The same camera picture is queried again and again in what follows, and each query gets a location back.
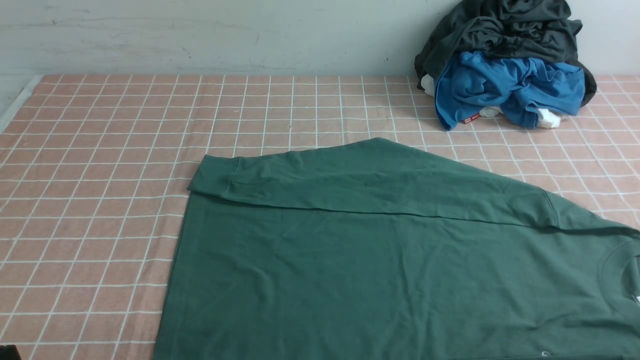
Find green long sleeve shirt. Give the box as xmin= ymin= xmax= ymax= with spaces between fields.
xmin=153 ymin=137 xmax=640 ymax=360

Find blue crumpled garment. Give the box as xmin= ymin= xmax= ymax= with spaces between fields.
xmin=434 ymin=50 xmax=586 ymax=131

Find pink checkered tablecloth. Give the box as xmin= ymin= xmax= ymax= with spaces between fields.
xmin=0 ymin=74 xmax=640 ymax=360

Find dark grey crumpled garment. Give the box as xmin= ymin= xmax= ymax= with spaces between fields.
xmin=414 ymin=0 xmax=598 ymax=106

